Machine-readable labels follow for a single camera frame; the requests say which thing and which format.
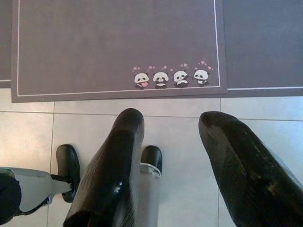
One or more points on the grey floor mat white line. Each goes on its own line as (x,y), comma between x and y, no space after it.
(260,47)
(4,35)

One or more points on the black robot foot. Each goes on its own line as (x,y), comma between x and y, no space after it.
(67,160)
(151,154)

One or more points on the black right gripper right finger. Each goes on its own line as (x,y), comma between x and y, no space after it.
(248,177)

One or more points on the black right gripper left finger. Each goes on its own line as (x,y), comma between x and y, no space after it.
(111,170)

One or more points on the black robot left foot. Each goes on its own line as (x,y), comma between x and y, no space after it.
(67,160)

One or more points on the silver robot left leg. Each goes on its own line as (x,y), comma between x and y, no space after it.
(35,186)

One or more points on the silver robot right leg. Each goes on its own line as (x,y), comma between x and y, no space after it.
(148,196)

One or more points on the grey panda print floor mat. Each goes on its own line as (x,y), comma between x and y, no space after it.
(94,47)

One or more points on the silver robot leg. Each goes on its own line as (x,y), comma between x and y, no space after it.
(148,196)
(35,186)

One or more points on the black robot right foot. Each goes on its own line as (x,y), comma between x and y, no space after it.
(151,154)

